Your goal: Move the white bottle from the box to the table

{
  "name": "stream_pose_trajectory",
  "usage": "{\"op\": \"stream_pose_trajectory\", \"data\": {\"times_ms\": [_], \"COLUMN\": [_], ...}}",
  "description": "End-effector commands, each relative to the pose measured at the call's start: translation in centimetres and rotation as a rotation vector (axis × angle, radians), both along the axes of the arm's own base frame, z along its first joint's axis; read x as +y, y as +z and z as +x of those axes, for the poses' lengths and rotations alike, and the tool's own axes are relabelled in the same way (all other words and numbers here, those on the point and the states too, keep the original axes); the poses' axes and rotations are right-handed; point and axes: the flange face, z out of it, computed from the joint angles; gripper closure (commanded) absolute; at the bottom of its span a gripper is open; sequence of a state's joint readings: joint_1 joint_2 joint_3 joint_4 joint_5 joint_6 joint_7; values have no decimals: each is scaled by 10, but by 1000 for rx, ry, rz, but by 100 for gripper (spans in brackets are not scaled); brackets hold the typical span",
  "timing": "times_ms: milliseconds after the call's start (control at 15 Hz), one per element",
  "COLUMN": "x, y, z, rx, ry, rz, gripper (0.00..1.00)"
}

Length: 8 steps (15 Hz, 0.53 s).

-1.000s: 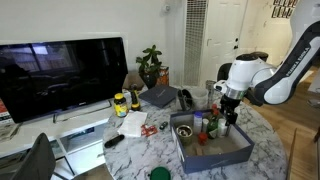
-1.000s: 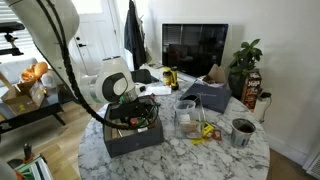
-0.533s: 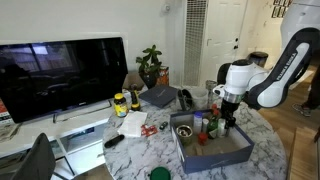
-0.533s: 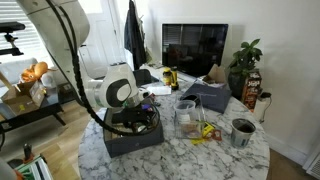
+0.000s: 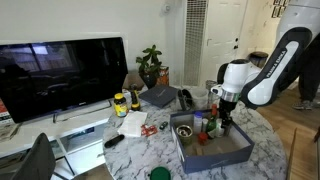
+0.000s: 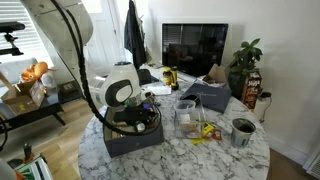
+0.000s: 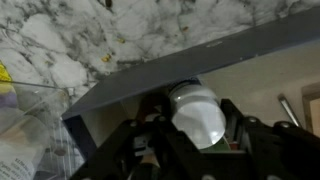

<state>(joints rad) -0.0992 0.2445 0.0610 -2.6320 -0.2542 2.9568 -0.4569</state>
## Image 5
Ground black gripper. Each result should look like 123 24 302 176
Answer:
218 99 238 137

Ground white bottle with white lid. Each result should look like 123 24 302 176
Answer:
215 118 226 139

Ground green bottle with red cap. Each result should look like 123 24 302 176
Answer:
205 103 219 140

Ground white bottle with blue cap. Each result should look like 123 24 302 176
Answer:
193 111 204 135

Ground navy cardboard box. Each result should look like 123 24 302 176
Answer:
169 109 256 175

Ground yellow and black bottle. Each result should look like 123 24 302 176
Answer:
129 89 142 112

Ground yellow vitamin bottle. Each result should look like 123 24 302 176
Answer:
113 92 129 118

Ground jar with red cap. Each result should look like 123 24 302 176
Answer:
198 132 209 146

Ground clear plastic container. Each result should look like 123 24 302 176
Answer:
191 87 210 111

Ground open metal can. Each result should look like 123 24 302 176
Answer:
175 124 194 147

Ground black round stool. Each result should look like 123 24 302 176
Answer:
249 50 269 70

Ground grey laptop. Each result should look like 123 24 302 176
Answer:
138 84 179 109

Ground red ketchup packets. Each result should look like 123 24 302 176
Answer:
140 124 158 137

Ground green round lid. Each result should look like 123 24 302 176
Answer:
149 166 172 180

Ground white door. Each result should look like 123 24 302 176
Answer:
199 0 250 85

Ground person in dark trousers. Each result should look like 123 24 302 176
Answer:
292 31 320 112

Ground white paper napkin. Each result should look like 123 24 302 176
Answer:
117 110 148 138

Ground green potted plant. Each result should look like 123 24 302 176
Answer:
135 44 164 89

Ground brown paper bag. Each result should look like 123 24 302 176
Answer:
123 71 146 93

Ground black remote control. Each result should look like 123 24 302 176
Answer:
104 133 126 149

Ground black flat screen television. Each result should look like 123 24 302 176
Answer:
0 36 129 125

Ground dark grey chair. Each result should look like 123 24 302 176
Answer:
11 132 58 180

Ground white television stand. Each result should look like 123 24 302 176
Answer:
0 87 149 180

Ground white wall heater grille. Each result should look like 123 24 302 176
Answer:
182 0 209 87

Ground white wall thermostat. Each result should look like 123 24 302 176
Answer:
161 2 172 15

